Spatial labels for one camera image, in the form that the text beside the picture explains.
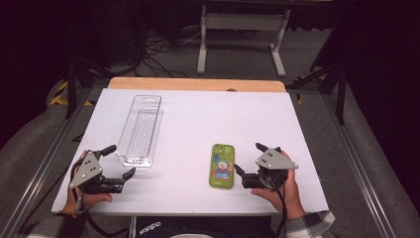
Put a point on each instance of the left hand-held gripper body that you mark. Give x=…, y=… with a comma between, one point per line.
x=86, y=169

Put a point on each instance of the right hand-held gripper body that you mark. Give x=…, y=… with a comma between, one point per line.
x=275, y=161

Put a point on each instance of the green cartoon phone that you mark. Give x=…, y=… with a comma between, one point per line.
x=222, y=167

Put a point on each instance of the clear plastic tray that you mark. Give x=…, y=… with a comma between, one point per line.
x=140, y=132

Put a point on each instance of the person's left hand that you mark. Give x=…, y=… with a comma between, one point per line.
x=89, y=199

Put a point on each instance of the person's right hand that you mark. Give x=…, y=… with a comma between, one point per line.
x=290, y=195

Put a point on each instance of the person's black clothing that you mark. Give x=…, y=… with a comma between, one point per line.
x=204, y=226

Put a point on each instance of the black metal stand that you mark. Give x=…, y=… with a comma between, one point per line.
x=340, y=95
x=71, y=89

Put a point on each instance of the aluminium rail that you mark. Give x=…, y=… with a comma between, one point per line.
x=36, y=178
x=358, y=165

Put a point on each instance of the white metal stand frame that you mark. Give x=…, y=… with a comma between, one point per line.
x=242, y=21

